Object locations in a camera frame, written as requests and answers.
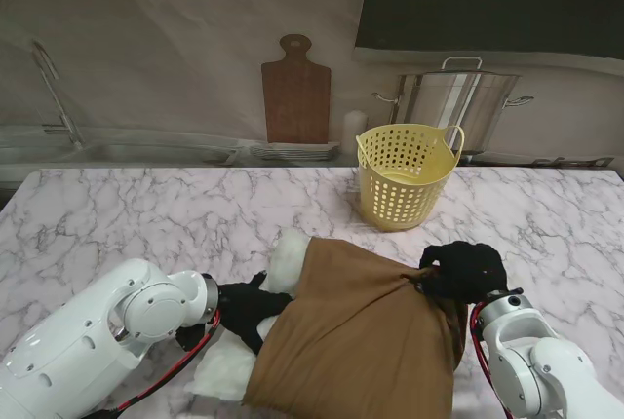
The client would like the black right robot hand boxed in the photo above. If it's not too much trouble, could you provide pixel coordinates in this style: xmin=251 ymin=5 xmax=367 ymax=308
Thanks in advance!
xmin=418 ymin=240 xmax=511 ymax=306

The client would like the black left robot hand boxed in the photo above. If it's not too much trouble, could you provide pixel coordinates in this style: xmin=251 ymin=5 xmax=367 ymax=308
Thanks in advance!
xmin=216 ymin=270 xmax=293 ymax=357

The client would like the white pillow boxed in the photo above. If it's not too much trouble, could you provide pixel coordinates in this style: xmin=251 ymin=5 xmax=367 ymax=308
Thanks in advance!
xmin=187 ymin=228 xmax=313 ymax=403

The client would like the brown pillowcase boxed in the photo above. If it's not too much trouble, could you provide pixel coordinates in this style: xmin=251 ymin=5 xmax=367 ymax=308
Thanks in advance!
xmin=242 ymin=237 xmax=470 ymax=419

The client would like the yellow perforated laundry basket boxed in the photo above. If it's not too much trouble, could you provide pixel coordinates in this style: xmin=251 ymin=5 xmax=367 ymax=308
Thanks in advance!
xmin=354 ymin=122 xmax=467 ymax=234

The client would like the stack of white plates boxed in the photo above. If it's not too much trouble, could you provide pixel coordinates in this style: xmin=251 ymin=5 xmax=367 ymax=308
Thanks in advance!
xmin=248 ymin=140 xmax=340 ymax=162

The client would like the large steel stock pot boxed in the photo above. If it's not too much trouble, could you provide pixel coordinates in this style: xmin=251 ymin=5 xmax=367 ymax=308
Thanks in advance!
xmin=372 ymin=56 xmax=536 ymax=155

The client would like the brown wooden cutting board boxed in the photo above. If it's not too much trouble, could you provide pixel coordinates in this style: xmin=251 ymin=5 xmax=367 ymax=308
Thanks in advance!
xmin=260 ymin=33 xmax=332 ymax=143

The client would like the chrome kitchen faucet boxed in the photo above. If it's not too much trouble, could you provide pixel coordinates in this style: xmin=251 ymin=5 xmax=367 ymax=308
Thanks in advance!
xmin=31 ymin=40 xmax=84 ymax=147

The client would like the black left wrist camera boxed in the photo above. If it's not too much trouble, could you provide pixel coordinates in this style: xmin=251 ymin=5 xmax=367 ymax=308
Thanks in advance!
xmin=175 ymin=324 xmax=209 ymax=353

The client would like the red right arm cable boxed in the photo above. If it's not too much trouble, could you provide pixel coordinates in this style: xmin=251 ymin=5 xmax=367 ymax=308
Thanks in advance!
xmin=468 ymin=306 xmax=513 ymax=415

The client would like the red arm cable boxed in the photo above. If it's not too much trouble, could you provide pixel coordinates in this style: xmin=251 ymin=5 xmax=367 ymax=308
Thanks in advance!
xmin=468 ymin=306 xmax=513 ymax=415
xmin=97 ymin=309 xmax=224 ymax=415

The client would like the red left arm cable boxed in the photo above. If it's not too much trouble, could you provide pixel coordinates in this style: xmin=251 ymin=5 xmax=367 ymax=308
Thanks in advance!
xmin=97 ymin=309 xmax=224 ymax=415

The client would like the dark wall panel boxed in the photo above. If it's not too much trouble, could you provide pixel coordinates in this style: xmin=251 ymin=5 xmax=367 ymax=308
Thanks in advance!
xmin=354 ymin=0 xmax=624 ymax=57

